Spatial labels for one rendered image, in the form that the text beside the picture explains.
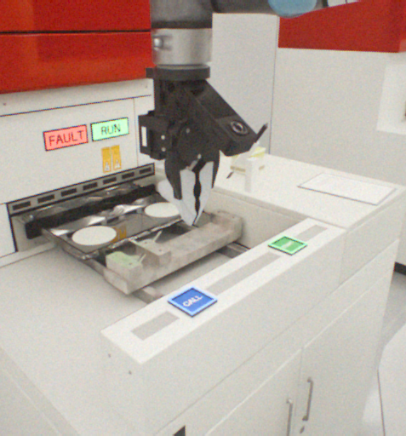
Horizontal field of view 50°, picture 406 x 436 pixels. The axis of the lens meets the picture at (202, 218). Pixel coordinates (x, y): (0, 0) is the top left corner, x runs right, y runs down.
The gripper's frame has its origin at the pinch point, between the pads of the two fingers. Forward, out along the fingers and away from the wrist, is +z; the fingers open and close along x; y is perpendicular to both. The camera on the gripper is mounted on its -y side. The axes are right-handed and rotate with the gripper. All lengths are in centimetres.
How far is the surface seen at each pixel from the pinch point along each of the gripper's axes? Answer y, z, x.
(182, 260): 23.2, 23.7, -19.1
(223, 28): 207, -22, -239
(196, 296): 1.0, 14.2, -1.1
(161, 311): 2.5, 14.7, 4.8
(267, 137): 207, 76, -306
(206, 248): 23.2, 23.6, -26.8
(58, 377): 15.9, 28.7, 16.5
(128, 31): 55, -23, -32
